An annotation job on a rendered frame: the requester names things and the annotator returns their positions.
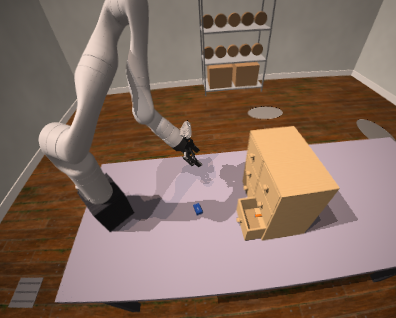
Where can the tan wooden chest of drawers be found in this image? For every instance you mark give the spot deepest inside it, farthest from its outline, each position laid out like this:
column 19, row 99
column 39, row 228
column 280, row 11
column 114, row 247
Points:
column 304, row 184

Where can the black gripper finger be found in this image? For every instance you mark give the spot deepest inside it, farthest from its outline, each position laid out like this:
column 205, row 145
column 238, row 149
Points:
column 190, row 160
column 194, row 148

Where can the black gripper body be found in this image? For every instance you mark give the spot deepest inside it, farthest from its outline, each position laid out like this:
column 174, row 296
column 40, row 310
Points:
column 181, row 146

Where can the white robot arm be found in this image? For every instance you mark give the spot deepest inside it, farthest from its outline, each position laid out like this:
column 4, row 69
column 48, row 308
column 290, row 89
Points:
column 93, row 78

